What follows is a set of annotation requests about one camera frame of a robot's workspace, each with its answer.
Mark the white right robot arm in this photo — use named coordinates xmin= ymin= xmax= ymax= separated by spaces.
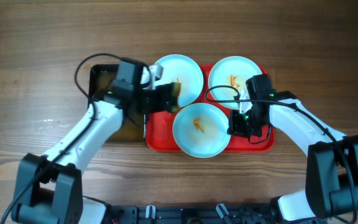
xmin=228 ymin=75 xmax=358 ymax=223

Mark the green yellow sponge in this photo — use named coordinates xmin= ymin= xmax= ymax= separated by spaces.
xmin=170 ymin=82 xmax=181 ymax=113

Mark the light blue plate bottom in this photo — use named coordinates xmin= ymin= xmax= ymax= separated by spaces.
xmin=172 ymin=103 xmax=231 ymax=159

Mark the red serving tray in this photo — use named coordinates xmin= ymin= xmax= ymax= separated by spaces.
xmin=144 ymin=64 xmax=275 ymax=153

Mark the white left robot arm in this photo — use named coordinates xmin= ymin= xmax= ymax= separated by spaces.
xmin=1 ymin=58 xmax=181 ymax=223

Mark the black water tray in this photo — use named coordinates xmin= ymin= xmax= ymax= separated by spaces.
xmin=88 ymin=64 xmax=144 ymax=143

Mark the light blue plate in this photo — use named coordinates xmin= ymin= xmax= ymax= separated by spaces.
xmin=172 ymin=103 xmax=231 ymax=159
xmin=155 ymin=54 xmax=204 ymax=108
xmin=208 ymin=56 xmax=263 ymax=110

